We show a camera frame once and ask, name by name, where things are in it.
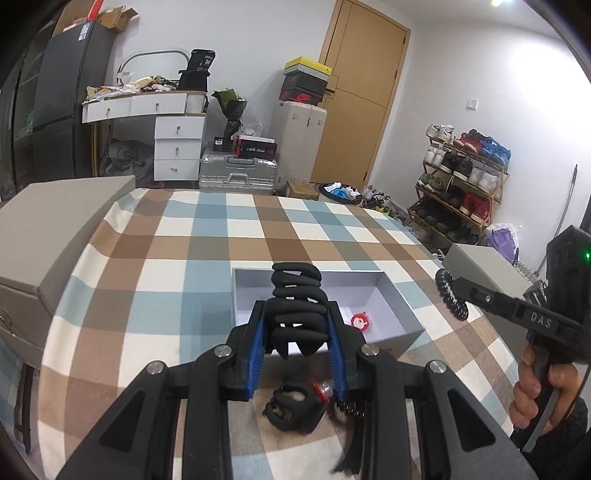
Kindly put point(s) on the shoes on floor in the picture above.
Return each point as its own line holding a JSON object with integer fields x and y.
{"x": 381, "y": 203}

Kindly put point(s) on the silver suitcase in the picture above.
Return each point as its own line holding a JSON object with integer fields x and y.
{"x": 238, "y": 173}

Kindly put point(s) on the red clear hair clip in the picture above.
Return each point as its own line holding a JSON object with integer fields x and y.
{"x": 319, "y": 390}

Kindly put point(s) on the white suitcase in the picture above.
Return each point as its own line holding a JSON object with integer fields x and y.
{"x": 298, "y": 138}

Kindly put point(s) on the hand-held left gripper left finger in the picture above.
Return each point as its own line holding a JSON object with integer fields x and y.
{"x": 257, "y": 355}

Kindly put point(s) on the brown cardboard box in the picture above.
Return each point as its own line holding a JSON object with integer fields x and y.
{"x": 302, "y": 190}

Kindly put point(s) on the grey bag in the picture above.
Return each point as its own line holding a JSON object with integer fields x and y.
{"x": 127, "y": 159}

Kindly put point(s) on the person's right forearm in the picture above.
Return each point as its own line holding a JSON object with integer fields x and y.
{"x": 568, "y": 454}

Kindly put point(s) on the white vanity desk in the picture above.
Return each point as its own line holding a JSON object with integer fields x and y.
{"x": 175, "y": 134}

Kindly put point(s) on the red round charm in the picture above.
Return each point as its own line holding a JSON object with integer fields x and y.
{"x": 360, "y": 321}

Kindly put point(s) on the wooden door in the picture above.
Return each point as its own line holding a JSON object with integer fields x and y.
{"x": 360, "y": 92}

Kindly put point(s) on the white cardboard box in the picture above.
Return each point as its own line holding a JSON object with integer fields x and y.
{"x": 360, "y": 288}

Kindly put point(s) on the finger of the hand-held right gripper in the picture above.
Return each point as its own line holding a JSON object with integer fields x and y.
{"x": 489, "y": 300}

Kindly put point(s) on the small black hair claw clip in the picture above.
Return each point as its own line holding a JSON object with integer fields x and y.
{"x": 295, "y": 410}

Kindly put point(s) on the dark basket with trash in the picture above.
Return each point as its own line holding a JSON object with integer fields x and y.
{"x": 341, "y": 193}

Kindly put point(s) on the arched vanity mirror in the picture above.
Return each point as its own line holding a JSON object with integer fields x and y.
{"x": 152, "y": 57}

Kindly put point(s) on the dark wrapped flower bouquet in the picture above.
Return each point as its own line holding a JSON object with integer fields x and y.
{"x": 233, "y": 108}

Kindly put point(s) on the person's right hand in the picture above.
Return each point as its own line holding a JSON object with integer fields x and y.
{"x": 524, "y": 397}

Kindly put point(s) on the dark grey fridge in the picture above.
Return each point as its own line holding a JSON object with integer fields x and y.
{"x": 69, "y": 78}

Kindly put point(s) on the checkered blanket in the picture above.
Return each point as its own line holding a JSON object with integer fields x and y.
{"x": 161, "y": 277}

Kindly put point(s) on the purple plastic bag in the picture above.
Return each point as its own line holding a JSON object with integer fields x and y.
{"x": 501, "y": 242}

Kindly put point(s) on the small grey cabinet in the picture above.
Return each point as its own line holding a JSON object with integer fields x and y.
{"x": 480, "y": 267}

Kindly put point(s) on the large black hair claw clip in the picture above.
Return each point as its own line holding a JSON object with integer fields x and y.
{"x": 298, "y": 314}

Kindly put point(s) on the black paper bag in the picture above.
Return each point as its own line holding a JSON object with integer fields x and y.
{"x": 196, "y": 69}

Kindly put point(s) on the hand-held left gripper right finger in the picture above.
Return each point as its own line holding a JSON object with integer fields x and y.
{"x": 337, "y": 360}

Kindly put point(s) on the small black box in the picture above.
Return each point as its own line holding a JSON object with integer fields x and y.
{"x": 224, "y": 143}

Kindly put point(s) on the clear plastic bag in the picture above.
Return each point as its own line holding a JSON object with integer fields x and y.
{"x": 251, "y": 129}

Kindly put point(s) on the wooden shoe rack with shoes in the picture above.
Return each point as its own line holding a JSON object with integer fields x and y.
{"x": 461, "y": 184}

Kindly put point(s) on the yellow shoe box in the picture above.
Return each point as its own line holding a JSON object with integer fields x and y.
{"x": 307, "y": 65}

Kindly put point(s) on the black shoe box red logo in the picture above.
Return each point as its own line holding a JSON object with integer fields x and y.
{"x": 302, "y": 96}

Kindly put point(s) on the black red flat box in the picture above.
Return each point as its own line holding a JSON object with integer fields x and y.
{"x": 256, "y": 147}

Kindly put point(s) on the dark glass cabinet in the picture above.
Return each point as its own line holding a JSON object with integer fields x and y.
{"x": 18, "y": 120}

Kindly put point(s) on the cardboard boxes on fridge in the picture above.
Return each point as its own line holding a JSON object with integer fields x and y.
{"x": 106, "y": 18}

